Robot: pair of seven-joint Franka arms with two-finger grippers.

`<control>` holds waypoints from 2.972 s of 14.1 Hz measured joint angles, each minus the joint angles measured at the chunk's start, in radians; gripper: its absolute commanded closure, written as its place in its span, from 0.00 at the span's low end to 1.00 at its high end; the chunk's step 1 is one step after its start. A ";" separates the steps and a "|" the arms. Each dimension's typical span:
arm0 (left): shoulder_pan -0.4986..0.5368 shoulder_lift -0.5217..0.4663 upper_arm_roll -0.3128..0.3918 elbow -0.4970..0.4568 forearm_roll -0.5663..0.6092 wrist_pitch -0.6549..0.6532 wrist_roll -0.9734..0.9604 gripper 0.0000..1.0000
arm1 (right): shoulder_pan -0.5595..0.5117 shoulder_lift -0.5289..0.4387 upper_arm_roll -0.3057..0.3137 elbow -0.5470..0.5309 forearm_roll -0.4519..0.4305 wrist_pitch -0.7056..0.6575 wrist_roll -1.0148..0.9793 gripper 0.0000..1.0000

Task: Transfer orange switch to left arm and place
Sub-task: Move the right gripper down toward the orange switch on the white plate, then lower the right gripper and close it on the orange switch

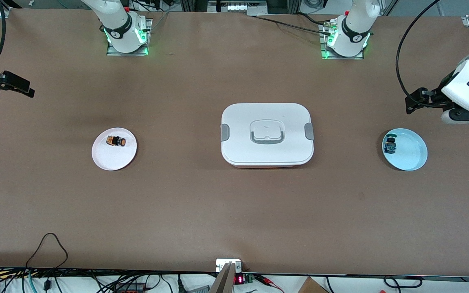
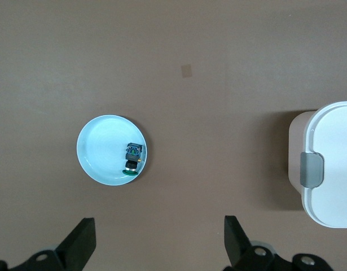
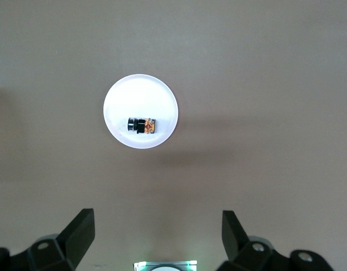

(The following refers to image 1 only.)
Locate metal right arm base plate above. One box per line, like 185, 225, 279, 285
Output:
106, 18, 153, 57

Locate black power strip red switches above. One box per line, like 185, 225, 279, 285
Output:
112, 282, 146, 293

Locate white table edge bracket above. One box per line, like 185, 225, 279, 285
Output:
216, 258, 243, 273

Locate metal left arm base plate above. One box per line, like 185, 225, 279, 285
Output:
319, 22, 365, 60

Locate white round plate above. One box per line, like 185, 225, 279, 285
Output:
92, 127, 138, 171

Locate white lunch box grey clips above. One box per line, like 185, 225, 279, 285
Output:
220, 103, 315, 168

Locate light blue round plate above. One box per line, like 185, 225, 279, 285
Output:
382, 128, 428, 171

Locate blue switch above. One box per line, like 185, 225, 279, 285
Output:
384, 133, 398, 155

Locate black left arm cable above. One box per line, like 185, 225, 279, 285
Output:
396, 0, 442, 98

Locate grey slanted beam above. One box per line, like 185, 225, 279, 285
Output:
208, 262, 236, 293

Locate black cable to base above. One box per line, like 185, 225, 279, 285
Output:
254, 15, 335, 35

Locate black looped thin cable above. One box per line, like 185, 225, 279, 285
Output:
26, 232, 69, 269

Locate red clip wires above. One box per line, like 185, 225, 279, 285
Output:
254, 274, 285, 293

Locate brown cardboard piece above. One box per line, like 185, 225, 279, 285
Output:
297, 277, 329, 293

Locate black cable loop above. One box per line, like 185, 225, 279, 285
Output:
383, 276, 423, 289

